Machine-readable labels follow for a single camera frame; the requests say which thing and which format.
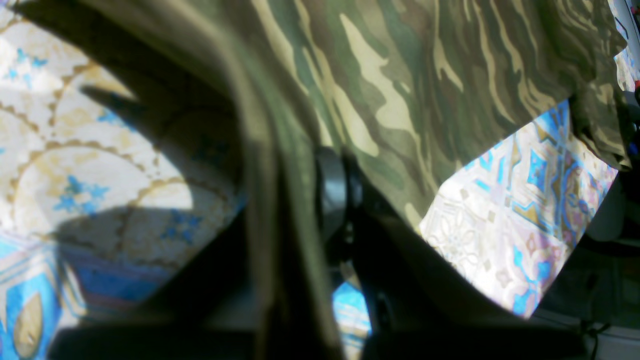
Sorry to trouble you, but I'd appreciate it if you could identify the patterned tile tablecloth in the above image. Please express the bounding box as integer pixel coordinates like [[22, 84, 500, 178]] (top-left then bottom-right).
[[0, 0, 640, 360]]

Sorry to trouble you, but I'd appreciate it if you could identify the camouflage T-shirt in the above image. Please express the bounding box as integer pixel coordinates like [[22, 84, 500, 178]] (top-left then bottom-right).
[[15, 0, 633, 360]]

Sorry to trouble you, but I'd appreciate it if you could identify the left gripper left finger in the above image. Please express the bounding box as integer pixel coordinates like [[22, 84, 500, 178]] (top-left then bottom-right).
[[47, 219, 258, 360]]

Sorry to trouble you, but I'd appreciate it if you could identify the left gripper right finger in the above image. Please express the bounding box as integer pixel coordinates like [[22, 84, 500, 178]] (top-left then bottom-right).
[[315, 147, 586, 360]]

